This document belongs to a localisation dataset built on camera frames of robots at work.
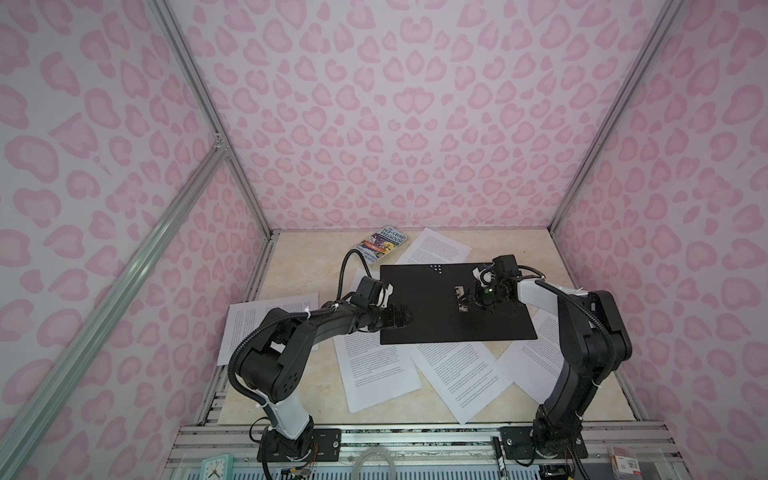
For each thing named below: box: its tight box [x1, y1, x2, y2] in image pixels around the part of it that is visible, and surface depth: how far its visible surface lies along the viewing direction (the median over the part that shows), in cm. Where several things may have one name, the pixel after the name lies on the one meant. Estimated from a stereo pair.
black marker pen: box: [492, 436, 506, 480], surface depth 72 cm
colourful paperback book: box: [356, 225, 408, 265], surface depth 116 cm
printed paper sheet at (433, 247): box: [395, 227, 472, 264], surface depth 116 cm
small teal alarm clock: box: [200, 454, 234, 480], surface depth 70 cm
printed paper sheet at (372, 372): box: [332, 330, 422, 414], surface depth 88 cm
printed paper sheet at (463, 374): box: [410, 343, 513, 425], surface depth 86 cm
